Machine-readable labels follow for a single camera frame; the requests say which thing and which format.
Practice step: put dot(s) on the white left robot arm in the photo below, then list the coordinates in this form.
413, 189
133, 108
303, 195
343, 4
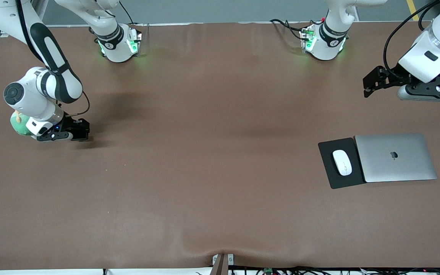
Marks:
330, 42

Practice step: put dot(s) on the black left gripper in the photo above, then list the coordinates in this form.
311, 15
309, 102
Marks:
395, 74

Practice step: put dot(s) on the white computer mouse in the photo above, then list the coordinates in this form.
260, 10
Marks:
342, 162

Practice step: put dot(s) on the black mouse pad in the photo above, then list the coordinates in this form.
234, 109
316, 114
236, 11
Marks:
327, 168

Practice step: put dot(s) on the small green circuit board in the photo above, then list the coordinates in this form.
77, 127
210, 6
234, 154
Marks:
268, 271

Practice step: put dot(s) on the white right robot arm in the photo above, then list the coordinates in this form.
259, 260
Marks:
33, 95

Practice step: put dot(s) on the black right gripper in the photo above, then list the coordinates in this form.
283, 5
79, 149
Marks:
69, 124

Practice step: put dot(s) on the silver closed laptop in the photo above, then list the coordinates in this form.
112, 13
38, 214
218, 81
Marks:
395, 157

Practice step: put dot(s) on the green dinosaur plush toy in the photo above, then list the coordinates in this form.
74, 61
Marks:
19, 124

